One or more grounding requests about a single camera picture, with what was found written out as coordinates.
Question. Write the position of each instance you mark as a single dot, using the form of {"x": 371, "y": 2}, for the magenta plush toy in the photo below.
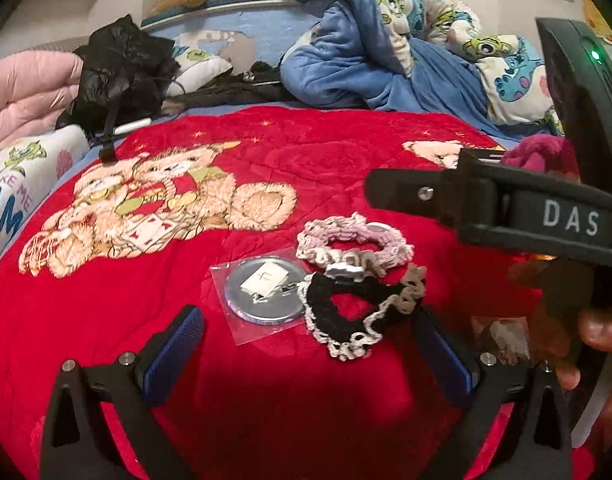
{"x": 536, "y": 152}

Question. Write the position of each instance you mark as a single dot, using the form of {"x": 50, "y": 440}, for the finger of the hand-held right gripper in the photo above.
{"x": 425, "y": 192}

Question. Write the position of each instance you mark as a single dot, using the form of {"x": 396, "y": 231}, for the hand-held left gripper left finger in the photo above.
{"x": 173, "y": 350}

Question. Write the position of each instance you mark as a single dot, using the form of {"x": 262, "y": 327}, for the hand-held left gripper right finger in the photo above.
{"x": 443, "y": 355}

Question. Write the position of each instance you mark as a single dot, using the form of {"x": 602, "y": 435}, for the yellow certificate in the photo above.
{"x": 598, "y": 20}

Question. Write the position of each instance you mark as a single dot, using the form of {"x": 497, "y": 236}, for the pink scrunchie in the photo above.
{"x": 326, "y": 232}

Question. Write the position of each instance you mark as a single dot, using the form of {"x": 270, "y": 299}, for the white cartoon printed pillow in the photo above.
{"x": 35, "y": 175}

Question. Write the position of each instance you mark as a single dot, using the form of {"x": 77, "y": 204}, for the round badge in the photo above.
{"x": 261, "y": 305}

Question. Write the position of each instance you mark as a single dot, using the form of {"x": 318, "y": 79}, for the small cartoon printed pillow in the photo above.
{"x": 200, "y": 65}

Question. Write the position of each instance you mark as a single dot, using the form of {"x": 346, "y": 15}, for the blue cartoon printed duvet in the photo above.
{"x": 346, "y": 65}

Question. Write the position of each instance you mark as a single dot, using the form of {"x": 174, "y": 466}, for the dark garment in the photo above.
{"x": 225, "y": 92}

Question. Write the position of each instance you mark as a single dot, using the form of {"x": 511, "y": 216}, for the black lace-trimmed scrunchie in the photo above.
{"x": 326, "y": 295}

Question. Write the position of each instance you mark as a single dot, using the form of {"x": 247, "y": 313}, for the black puffer jacket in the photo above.
{"x": 120, "y": 70}

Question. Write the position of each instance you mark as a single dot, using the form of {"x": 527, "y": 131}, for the white cylindrical object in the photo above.
{"x": 133, "y": 126}

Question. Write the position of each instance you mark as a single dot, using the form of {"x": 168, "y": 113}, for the red printed blanket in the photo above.
{"x": 336, "y": 160}

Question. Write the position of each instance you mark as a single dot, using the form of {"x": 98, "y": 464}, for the pink quilt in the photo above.
{"x": 25, "y": 95}

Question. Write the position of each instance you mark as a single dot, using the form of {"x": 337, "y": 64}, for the person's right hand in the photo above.
{"x": 606, "y": 330}

